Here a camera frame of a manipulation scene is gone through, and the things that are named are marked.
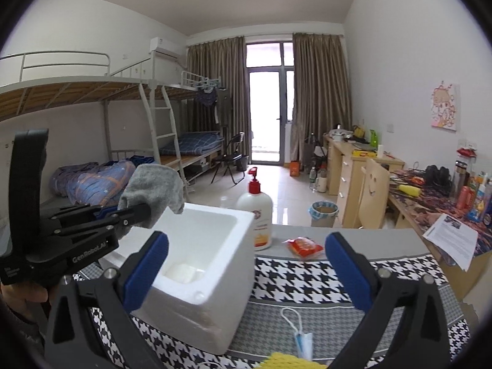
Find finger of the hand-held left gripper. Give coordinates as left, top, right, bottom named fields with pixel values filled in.
left=58, top=203, right=152, bottom=240
left=48, top=204, right=120, bottom=225

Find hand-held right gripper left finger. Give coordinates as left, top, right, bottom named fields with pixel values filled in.
left=44, top=231, right=170, bottom=369

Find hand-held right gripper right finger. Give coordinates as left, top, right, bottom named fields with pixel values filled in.
left=325, top=232, right=458, bottom=369

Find grey sock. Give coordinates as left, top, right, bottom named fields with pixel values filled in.
left=118, top=164, right=185, bottom=239

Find white foam box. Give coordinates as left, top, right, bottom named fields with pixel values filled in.
left=99, top=203, right=257, bottom=355

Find blue face mask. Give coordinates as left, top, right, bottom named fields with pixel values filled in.
left=280, top=307, right=314, bottom=362

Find person's left hand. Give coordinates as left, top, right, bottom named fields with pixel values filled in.
left=0, top=281, right=50, bottom=314

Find blue patterned quilt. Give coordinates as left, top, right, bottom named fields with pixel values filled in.
left=52, top=160, right=137, bottom=206

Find houndstooth tablecloth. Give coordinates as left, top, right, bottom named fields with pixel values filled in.
left=73, top=227, right=471, bottom=369

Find red snack packet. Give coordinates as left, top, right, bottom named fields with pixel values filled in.
left=282, top=237, right=324, bottom=258

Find blue-lined trash bin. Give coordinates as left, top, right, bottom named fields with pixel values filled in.
left=309, top=201, right=339, bottom=227

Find wooden smiley chair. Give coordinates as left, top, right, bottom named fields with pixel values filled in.
left=355, top=157, right=391, bottom=229

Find light wooden drawer desk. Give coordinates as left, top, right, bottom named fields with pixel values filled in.
left=323, top=134, right=406, bottom=229

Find cluttered wooden desk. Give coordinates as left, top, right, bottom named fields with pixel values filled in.
left=388, top=169, right=492, bottom=300

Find blue plaid bedding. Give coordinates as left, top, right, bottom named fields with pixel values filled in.
left=159, top=131, right=224, bottom=155

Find yellow knitted cloth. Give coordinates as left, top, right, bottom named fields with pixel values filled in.
left=257, top=351, right=335, bottom=369

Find white lotion pump bottle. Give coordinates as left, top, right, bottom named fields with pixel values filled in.
left=235, top=167, right=273, bottom=251

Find printed paper sheet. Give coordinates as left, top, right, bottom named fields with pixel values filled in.
left=423, top=213, right=479, bottom=272

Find large metal bunk bed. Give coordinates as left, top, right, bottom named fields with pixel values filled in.
left=0, top=51, right=189, bottom=204

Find black folding chair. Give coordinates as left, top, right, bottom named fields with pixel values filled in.
left=211, top=132, right=247, bottom=185

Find dark hanging clothes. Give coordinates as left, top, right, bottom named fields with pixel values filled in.
left=195, top=86, right=231, bottom=124

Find tall glass thermos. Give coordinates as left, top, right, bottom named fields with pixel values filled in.
left=454, top=160, right=469, bottom=196

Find small metal bunk bed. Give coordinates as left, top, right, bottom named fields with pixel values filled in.
left=154, top=71, right=231, bottom=179

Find cluster of toiletry bottles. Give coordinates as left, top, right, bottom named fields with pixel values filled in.
left=457, top=142, right=492, bottom=224

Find brown curtain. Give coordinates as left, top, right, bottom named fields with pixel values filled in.
left=292, top=33, right=353, bottom=162
left=186, top=36, right=252, bottom=164

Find glass balcony door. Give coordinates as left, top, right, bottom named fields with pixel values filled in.
left=245, top=40, right=296, bottom=166

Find white air conditioner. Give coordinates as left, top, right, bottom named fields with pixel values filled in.
left=150, top=37, right=181, bottom=59

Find cartoon wall poster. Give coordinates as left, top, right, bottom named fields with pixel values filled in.
left=430, top=83, right=461, bottom=132

